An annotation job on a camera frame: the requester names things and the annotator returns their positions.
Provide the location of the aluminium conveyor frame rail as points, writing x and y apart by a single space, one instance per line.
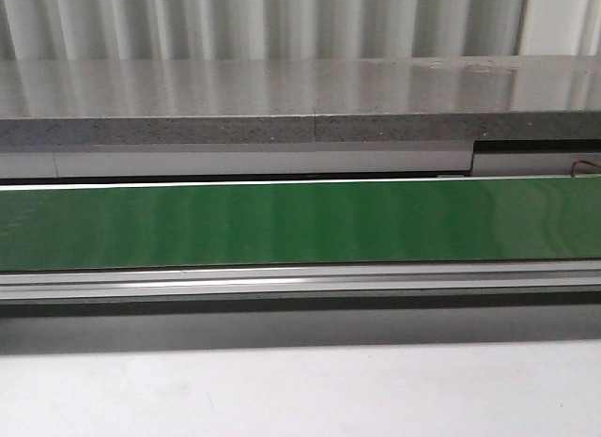
281 282

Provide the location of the green conveyor belt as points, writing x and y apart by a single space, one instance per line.
177 225

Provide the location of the white pleated curtain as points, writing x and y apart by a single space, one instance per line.
295 29

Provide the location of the grey speckled stone counter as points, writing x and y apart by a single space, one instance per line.
147 102

